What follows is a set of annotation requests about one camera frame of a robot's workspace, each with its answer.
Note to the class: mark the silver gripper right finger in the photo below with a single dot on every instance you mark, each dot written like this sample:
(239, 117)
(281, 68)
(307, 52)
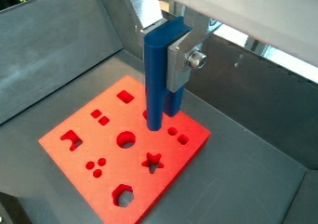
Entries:
(185, 52)

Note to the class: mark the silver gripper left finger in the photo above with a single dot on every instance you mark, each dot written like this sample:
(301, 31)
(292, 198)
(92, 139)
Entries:
(148, 15)

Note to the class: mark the blue square-circle peg object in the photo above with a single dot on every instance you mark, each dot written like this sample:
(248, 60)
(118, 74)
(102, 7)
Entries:
(162, 101)

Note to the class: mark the grey metal tray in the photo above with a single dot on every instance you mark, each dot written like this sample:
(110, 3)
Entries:
(65, 49)

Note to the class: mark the red shape-sorting block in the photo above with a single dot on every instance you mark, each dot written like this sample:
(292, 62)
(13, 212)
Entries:
(120, 163)

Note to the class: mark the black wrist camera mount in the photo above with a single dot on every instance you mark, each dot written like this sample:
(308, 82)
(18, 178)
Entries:
(13, 213)

